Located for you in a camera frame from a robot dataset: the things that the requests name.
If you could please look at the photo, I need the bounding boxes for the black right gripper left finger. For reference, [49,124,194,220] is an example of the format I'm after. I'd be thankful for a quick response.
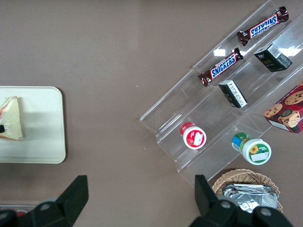
[0,175,89,227]

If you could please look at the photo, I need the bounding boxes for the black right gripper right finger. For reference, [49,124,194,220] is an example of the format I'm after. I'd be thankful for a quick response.
[189,175,294,227]

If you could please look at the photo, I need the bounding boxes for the triangular sandwich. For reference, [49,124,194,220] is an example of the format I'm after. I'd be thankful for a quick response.
[0,96,25,141]

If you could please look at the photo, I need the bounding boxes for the cream rectangular plastic tray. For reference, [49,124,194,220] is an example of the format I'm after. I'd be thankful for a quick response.
[0,86,66,164]

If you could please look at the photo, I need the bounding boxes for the round wicker basket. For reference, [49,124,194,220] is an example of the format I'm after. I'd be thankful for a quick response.
[212,168,284,213]

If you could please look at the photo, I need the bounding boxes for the silver foil packet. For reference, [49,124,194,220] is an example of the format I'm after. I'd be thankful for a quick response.
[222,183,279,214]

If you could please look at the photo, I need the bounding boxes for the clear plastic container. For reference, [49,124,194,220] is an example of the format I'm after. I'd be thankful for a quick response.
[0,201,41,214]

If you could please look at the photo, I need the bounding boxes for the green blue sunflower lidded cup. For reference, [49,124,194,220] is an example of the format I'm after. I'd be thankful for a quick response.
[231,132,272,166]

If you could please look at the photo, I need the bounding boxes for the red white lidded cup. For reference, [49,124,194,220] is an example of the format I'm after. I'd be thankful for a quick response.
[180,122,207,150]

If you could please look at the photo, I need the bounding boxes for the clear acrylic tiered display shelf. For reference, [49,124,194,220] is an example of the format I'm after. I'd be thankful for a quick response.
[139,0,303,190]

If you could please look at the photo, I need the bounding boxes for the dark green small box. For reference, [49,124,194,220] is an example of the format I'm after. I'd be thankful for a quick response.
[253,43,293,72]
[218,79,249,109]

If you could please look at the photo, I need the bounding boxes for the red chocolate chip cookie box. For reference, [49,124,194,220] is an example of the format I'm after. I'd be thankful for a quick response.
[263,81,303,134]

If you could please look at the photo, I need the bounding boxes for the Snickers chocolate bar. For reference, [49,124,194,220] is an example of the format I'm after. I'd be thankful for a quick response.
[197,47,244,87]
[237,6,290,47]

